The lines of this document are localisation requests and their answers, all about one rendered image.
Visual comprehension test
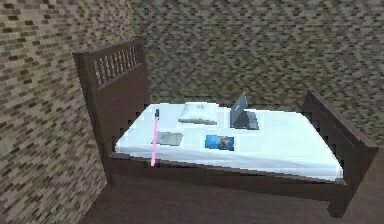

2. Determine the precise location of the white pillow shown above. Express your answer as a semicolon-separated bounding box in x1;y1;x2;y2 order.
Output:
177;101;220;126

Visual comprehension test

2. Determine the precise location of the blue book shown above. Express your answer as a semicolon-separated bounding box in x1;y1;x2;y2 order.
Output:
204;134;235;152

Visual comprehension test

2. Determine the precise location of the pink baseball bat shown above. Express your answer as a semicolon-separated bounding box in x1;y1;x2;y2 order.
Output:
150;108;161;167

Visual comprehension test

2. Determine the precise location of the dark wooden bed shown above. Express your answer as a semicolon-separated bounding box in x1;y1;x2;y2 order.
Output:
72;35;380;219

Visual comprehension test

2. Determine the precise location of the grey book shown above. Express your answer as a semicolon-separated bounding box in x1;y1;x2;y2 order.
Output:
151;131;184;147

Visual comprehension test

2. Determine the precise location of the grey open laptop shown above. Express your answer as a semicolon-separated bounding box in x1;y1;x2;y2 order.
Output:
229;90;260;131

